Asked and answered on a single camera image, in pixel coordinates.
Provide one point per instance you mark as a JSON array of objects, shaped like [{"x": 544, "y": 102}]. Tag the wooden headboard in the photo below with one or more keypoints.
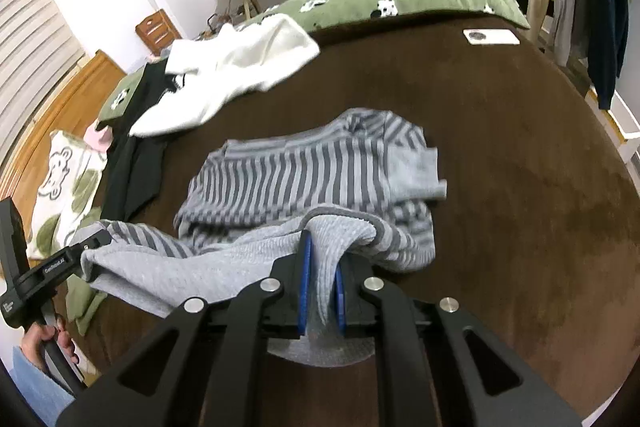
[{"x": 75, "y": 92}]

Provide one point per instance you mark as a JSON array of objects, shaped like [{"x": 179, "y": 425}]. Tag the person's left hand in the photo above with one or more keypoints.
[{"x": 37, "y": 342}]

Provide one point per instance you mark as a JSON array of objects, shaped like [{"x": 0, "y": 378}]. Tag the grey striped shirt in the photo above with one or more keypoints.
[{"x": 280, "y": 177}]

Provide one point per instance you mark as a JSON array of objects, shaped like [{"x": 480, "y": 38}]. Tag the navy hanging jacket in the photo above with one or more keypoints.
[{"x": 607, "y": 22}]

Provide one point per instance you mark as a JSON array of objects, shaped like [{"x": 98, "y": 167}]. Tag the white low shelf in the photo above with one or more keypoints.
[{"x": 625, "y": 119}]

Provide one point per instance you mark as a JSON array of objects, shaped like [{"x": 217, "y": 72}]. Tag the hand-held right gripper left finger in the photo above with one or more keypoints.
[{"x": 305, "y": 282}]

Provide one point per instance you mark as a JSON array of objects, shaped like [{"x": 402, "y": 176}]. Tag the white card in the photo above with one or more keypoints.
[{"x": 495, "y": 37}]

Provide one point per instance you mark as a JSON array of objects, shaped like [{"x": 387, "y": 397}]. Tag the small wooden chair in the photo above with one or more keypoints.
[{"x": 155, "y": 29}]

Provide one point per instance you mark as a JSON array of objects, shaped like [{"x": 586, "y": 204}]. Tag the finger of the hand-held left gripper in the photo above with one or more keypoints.
[{"x": 92, "y": 236}]

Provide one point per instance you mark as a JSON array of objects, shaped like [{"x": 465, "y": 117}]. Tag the pink cloth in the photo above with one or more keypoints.
[{"x": 97, "y": 137}]

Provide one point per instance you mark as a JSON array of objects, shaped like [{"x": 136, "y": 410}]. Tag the brown blanket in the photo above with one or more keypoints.
[{"x": 500, "y": 157}]

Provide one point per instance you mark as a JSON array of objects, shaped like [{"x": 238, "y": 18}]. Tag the person's left forearm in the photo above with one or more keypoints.
[{"x": 30, "y": 389}]

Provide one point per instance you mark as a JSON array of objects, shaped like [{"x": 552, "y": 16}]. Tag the white fleece garment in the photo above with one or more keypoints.
[{"x": 235, "y": 67}]

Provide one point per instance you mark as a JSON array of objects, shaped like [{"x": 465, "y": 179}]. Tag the white bear-print blanket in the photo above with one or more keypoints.
[{"x": 60, "y": 172}]

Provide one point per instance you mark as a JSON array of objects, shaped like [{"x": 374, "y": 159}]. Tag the white window blinds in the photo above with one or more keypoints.
[{"x": 30, "y": 37}]

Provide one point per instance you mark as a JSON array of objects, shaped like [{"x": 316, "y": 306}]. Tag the green bed sheet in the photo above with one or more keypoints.
[{"x": 85, "y": 302}]

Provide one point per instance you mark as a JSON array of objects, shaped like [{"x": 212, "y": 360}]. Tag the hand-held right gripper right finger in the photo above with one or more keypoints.
[{"x": 341, "y": 302}]

